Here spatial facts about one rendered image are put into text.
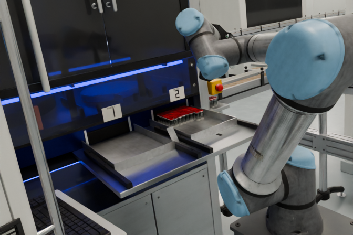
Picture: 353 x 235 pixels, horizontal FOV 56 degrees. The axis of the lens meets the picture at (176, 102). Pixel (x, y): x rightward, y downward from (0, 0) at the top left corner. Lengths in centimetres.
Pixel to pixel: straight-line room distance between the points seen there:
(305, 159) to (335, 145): 135
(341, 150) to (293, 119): 162
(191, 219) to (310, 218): 101
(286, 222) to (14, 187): 67
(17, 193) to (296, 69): 63
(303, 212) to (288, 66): 51
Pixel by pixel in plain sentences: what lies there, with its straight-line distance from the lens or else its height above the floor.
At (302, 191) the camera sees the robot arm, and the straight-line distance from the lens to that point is 92.
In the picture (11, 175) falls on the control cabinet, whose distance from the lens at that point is 82.
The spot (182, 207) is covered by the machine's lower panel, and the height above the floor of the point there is 42.
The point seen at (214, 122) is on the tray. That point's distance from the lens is 156.
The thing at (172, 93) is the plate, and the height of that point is 103.
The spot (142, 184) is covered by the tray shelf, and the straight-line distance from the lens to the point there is 111.
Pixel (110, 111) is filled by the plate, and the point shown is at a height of 103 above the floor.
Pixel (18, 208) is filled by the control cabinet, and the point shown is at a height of 103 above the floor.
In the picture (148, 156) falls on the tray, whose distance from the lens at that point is 126.
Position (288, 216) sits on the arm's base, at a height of 86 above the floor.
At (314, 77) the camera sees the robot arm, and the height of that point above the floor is 129.
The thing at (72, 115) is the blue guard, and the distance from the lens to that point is 138.
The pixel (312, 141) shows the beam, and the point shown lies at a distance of 231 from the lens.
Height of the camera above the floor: 140
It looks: 15 degrees down
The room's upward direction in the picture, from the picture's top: 7 degrees counter-clockwise
